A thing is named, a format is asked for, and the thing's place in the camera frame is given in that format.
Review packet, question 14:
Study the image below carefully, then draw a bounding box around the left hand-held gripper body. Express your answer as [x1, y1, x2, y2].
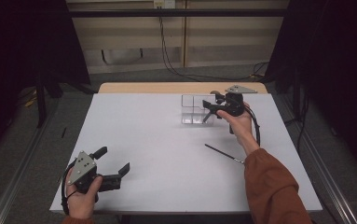
[66, 150, 123, 195]

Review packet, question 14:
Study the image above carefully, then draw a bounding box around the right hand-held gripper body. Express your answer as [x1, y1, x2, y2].
[224, 85, 258, 118]

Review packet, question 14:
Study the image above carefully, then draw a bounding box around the clear acrylic organizer box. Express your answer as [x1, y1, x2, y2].
[181, 93, 218, 126]

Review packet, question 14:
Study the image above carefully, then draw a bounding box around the thin black makeup brush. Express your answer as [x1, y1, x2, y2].
[204, 143, 245, 165]

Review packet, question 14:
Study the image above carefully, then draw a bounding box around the person's right hand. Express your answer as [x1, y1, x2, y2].
[216, 104, 261, 157]

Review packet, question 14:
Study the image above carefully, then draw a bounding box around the person's left hand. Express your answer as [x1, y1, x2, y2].
[64, 169, 104, 220]

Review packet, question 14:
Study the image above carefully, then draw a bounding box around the white table sheet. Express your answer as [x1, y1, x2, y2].
[49, 92, 323, 216]

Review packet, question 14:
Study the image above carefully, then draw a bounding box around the black metal stand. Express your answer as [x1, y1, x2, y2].
[35, 74, 48, 129]
[292, 66, 303, 122]

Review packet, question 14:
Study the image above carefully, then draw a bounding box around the black horizontal bar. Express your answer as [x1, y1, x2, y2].
[68, 8, 289, 18]

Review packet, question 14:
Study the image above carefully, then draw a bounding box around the dark curtain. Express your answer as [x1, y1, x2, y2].
[0, 0, 91, 175]
[264, 0, 357, 172]

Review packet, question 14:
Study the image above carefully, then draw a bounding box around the left hand-held gripper cable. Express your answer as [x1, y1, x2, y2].
[60, 160, 78, 216]

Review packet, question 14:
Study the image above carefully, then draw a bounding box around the hand-held gripper cable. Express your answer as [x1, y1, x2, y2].
[244, 105, 262, 147]
[60, 160, 78, 216]

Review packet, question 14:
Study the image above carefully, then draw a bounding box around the right hand-held gripper cable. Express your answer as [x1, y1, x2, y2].
[244, 105, 262, 147]

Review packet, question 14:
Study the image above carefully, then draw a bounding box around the aluminium floor rail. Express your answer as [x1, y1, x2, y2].
[275, 92, 357, 224]
[0, 92, 62, 224]

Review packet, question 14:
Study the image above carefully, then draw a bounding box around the black floor cable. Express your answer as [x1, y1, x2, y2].
[296, 92, 310, 157]

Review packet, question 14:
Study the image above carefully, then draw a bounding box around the black wall cable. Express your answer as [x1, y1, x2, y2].
[158, 6, 270, 82]

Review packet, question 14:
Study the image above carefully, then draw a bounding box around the white wall socket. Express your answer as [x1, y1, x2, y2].
[153, 0, 176, 9]

